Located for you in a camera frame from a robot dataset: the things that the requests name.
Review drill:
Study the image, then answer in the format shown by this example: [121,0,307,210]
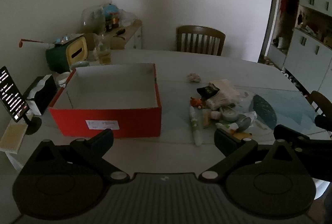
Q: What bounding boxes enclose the black phone stand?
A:
[23,113,42,135]

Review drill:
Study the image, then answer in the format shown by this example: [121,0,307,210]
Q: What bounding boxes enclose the glass bottle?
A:
[97,34,112,66]

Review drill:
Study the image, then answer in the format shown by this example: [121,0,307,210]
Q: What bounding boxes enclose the white green packet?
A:
[215,123,240,134]

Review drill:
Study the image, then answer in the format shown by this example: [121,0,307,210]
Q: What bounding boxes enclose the cotton swab pack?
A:
[206,92,235,110]

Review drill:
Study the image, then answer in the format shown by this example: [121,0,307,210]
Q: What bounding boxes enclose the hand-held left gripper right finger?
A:
[198,129,304,184]

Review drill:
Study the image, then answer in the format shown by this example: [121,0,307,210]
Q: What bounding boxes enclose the beige notepad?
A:
[0,118,29,154]

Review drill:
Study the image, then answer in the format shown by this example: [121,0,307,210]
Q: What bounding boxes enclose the wooden slatted chair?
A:
[309,91,332,117]
[176,25,226,56]

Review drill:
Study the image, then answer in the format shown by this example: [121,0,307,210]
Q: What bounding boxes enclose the red cardboard box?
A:
[48,63,162,138]

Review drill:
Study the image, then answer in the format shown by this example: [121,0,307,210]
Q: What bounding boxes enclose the white plastic bag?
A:
[119,9,138,27]

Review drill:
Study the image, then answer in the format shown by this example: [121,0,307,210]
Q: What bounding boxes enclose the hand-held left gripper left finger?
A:
[24,129,131,184]

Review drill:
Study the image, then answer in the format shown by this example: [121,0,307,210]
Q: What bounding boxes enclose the white green tube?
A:
[189,106,203,147]

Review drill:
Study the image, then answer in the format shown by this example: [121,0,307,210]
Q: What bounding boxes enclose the white lint roller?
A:
[19,39,55,49]

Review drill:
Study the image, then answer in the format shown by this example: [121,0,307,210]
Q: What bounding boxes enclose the black smartphone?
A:
[0,66,29,123]

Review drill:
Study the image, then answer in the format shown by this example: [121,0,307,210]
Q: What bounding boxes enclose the black tissue box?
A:
[23,75,58,115]

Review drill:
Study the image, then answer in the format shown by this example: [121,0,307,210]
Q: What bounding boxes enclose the black snack packet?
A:
[196,85,218,98]

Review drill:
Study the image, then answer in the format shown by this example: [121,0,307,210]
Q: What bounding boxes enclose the small yellow packet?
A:
[202,110,212,128]

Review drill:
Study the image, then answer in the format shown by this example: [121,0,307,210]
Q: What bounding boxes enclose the round grey tin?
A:
[220,108,239,122]

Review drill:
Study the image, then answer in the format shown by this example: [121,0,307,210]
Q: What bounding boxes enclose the white wooden sideboard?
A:
[85,19,143,51]

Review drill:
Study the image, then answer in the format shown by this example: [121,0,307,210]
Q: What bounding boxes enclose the white wall cabinets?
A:
[267,0,332,96]

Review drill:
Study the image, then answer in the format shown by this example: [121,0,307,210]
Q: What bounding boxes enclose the clear plastic bag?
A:
[82,5,107,34]

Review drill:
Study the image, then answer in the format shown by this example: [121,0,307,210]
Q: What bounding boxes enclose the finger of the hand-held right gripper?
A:
[315,114,332,131]
[273,124,332,161]

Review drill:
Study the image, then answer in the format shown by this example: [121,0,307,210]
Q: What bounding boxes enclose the dark jars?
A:
[105,14,120,31]

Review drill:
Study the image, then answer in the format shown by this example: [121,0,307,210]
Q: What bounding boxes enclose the small orange toy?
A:
[190,97,204,109]

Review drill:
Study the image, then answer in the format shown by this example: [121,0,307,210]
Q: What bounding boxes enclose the green yellow bin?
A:
[46,34,89,72]

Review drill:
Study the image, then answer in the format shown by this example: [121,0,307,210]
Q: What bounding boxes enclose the grey pouch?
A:
[233,113,257,132]

